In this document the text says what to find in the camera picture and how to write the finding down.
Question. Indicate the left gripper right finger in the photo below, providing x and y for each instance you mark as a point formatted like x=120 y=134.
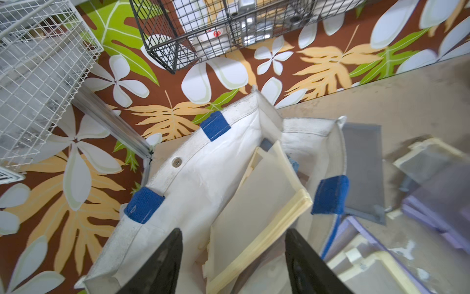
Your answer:
x=308 y=273

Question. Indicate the white canvas tote bag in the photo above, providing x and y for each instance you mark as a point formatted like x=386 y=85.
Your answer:
x=193 y=185

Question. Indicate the white wire basket left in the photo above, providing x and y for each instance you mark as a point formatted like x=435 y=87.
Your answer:
x=47 y=50

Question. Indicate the black wire basket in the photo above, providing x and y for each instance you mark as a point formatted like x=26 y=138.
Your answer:
x=179 y=34

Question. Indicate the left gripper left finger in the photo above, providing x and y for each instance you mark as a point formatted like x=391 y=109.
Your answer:
x=160 y=273

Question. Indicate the grey mesh pouch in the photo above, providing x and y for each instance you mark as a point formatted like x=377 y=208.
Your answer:
x=364 y=158

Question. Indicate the purple mesh pouch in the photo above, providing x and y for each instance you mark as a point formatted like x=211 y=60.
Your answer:
x=437 y=187

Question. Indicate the cream mesh pouch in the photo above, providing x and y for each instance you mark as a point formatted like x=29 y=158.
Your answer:
x=268 y=201
x=366 y=266

